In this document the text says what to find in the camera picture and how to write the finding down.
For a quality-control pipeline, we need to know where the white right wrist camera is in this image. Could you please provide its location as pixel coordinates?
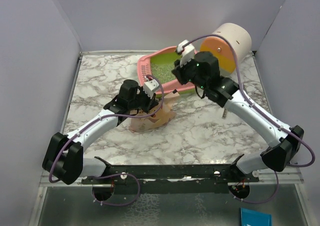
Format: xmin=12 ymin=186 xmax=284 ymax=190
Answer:
xmin=175 ymin=40 xmax=196 ymax=68

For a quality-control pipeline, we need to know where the black base crossbar plate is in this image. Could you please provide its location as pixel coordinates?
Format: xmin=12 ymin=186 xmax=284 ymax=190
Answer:
xmin=81 ymin=164 xmax=259 ymax=195

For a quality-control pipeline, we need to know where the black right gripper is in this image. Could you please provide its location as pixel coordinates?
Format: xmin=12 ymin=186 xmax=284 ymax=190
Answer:
xmin=172 ymin=54 xmax=208 ymax=90

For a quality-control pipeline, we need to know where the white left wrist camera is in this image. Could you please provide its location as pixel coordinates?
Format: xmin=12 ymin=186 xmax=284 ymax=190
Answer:
xmin=142 ymin=79 xmax=160 ymax=98

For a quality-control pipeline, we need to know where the pink cat litter bag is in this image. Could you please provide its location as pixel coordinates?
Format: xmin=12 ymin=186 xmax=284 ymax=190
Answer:
xmin=129 ymin=89 xmax=180 ymax=132

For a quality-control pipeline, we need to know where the aluminium frame rail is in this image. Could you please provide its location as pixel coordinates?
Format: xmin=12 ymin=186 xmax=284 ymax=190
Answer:
xmin=38 ymin=165 xmax=305 ymax=188

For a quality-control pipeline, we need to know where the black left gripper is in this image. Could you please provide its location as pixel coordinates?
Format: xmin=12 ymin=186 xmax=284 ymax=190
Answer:
xmin=129 ymin=86 xmax=159 ymax=114

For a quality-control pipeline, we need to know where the blue card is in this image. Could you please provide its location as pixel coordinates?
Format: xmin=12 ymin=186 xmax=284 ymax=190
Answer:
xmin=240 ymin=208 xmax=272 ymax=226

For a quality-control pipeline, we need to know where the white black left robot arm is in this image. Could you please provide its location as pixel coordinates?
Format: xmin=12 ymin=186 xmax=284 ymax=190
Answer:
xmin=42 ymin=75 xmax=163 ymax=185

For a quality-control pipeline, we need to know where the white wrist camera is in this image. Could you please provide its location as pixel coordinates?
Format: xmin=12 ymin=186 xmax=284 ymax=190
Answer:
xmin=175 ymin=40 xmax=196 ymax=68
xmin=142 ymin=79 xmax=160 ymax=98

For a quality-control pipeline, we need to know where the orange drawer storage cabinet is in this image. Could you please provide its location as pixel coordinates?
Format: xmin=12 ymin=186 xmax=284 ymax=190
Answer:
xmin=200 ymin=23 xmax=252 ymax=77

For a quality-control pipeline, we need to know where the pink green litter box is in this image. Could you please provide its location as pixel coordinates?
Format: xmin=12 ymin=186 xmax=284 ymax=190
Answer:
xmin=137 ymin=46 xmax=195 ymax=94

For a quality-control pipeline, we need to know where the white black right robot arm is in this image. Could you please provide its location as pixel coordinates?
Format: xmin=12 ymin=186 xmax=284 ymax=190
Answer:
xmin=172 ymin=51 xmax=304 ymax=182

